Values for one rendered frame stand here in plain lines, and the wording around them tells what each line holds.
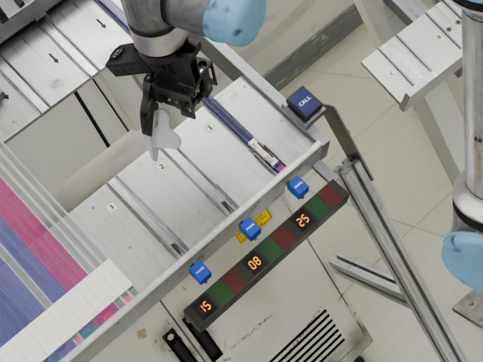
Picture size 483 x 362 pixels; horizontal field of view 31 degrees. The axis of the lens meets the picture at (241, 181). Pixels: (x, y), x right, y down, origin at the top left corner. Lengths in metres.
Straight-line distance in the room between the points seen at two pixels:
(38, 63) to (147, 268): 0.44
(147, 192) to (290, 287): 0.56
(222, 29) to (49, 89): 0.59
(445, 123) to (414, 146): 1.05
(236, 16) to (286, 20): 2.70
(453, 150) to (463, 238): 0.79
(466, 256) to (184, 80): 0.45
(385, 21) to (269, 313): 0.67
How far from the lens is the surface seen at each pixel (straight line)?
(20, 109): 1.56
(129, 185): 1.46
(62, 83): 1.57
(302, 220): 1.44
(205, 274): 1.38
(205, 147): 1.48
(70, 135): 3.36
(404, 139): 2.89
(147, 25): 1.12
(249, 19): 1.04
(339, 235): 2.60
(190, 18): 1.06
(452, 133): 1.80
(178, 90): 1.21
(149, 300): 1.40
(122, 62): 1.26
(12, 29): 1.62
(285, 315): 1.92
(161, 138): 1.28
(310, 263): 1.91
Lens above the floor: 1.37
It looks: 25 degrees down
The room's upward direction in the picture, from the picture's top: 32 degrees counter-clockwise
